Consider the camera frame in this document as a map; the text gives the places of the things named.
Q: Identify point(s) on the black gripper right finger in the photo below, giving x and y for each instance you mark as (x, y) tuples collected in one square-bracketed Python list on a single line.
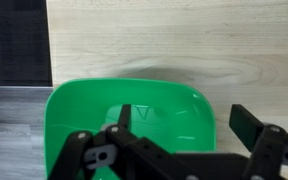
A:
[(244, 123)]

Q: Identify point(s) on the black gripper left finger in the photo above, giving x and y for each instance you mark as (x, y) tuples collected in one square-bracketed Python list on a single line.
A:
[(125, 116)]

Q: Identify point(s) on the green plastic bowl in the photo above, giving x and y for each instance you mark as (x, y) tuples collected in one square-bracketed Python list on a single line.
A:
[(84, 100)]

